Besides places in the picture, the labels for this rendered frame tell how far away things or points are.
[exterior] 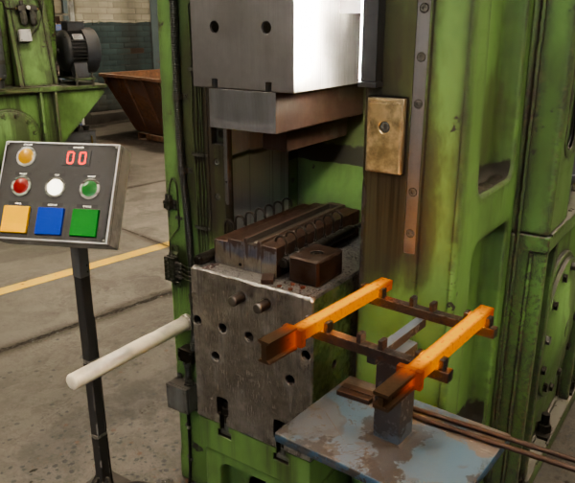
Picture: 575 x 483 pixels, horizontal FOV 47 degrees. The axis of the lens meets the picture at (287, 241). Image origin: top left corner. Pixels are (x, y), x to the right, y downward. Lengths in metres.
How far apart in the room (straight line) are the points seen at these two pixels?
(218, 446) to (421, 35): 1.20
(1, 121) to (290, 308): 5.03
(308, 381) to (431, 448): 0.36
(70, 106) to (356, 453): 5.78
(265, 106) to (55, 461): 1.62
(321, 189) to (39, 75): 4.70
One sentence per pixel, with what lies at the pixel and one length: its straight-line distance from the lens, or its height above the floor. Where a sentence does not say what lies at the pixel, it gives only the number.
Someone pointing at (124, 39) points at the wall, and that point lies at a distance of 10.87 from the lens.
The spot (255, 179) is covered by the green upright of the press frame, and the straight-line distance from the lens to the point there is 1.94.
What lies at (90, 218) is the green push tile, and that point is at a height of 1.02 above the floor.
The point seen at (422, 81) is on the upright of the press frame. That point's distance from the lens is 1.51.
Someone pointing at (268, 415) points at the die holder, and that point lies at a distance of 1.75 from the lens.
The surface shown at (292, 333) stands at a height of 0.97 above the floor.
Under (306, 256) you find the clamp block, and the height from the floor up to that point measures 0.98.
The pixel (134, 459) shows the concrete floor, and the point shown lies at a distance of 2.60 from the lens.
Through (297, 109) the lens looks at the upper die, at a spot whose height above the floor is 1.32.
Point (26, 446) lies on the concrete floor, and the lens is 2.78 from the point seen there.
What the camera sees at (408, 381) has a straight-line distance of 1.10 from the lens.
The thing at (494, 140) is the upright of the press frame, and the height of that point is 1.22.
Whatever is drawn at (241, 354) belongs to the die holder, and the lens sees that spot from 1.72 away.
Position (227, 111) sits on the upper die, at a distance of 1.62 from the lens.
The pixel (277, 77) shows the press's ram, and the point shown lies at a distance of 1.52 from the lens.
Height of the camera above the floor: 1.52
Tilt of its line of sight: 19 degrees down
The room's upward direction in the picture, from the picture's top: straight up
